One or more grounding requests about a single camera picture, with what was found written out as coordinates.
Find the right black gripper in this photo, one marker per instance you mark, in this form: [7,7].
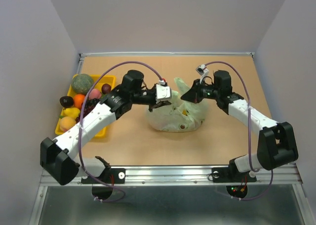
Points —
[193,94]

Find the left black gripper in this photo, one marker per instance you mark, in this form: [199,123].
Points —
[155,104]

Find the green avocado print plastic bag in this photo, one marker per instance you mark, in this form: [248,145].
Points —
[180,115]

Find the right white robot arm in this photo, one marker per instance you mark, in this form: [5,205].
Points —
[276,141]

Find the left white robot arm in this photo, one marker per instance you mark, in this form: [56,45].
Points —
[61,157]

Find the dark red fake plum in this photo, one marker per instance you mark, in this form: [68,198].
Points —
[106,88]

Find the pink fake peach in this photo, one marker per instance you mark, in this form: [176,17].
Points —
[95,94]

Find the dark fake grape bunch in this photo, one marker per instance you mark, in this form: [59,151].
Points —
[90,103]

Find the green fake melon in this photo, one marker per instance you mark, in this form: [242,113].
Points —
[82,83]

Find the fake orange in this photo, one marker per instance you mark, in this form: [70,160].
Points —
[78,100]

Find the dark fake avocado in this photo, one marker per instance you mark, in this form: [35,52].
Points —
[66,101]

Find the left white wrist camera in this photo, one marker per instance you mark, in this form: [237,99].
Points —
[163,91]

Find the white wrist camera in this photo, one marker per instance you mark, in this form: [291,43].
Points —
[163,91]
[202,71]

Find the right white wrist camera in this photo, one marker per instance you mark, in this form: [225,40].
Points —
[202,71]

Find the aluminium mounting rail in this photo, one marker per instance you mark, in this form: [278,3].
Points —
[203,175]

